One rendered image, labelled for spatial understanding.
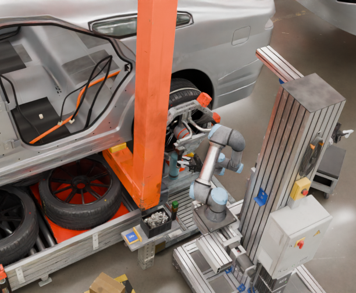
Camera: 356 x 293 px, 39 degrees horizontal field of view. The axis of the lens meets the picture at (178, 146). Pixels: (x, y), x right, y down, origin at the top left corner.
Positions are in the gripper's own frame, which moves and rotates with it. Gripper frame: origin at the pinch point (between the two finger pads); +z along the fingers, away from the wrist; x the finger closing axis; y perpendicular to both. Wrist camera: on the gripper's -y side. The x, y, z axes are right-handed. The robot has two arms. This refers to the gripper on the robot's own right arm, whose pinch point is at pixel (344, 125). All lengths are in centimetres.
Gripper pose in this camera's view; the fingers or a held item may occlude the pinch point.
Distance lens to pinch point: 387.0
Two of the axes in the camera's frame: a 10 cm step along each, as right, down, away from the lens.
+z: 7.1, -4.5, 5.4
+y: 0.1, 7.7, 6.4
